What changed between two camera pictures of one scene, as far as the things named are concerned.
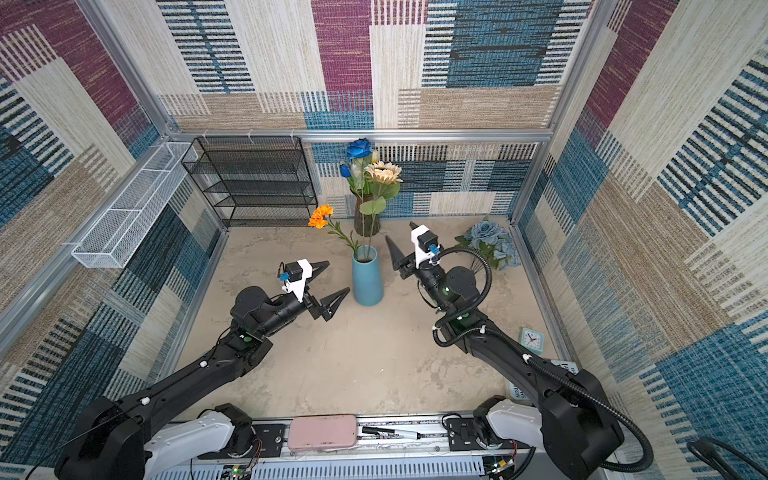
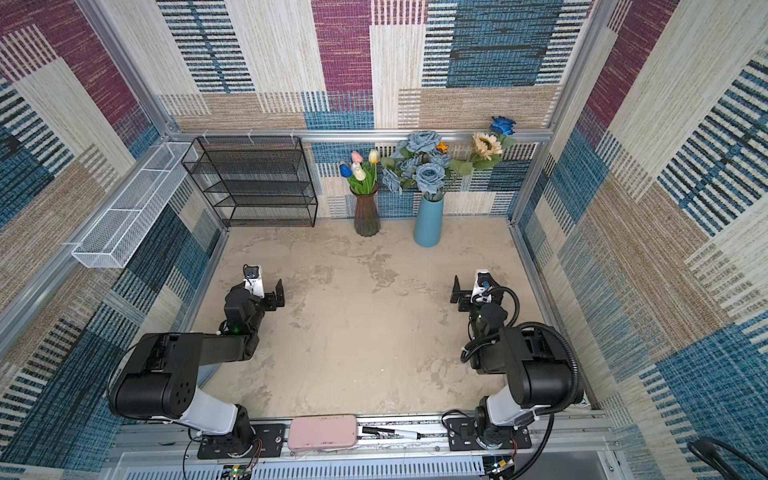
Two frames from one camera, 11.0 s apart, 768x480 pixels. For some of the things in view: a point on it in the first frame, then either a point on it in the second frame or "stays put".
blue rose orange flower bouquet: x=493 y=241 → x=421 y=162
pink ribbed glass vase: x=366 y=225 stays put
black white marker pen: x=398 y=433 stays put
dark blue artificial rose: x=361 y=148 → x=503 y=125
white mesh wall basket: x=115 y=238 stays put
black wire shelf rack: x=255 y=181 stays put
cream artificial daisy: x=385 y=185 → x=489 y=151
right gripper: x=397 y=262 → x=465 y=297
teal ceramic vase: x=368 y=287 → x=428 y=226
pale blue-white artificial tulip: x=357 y=168 stays put
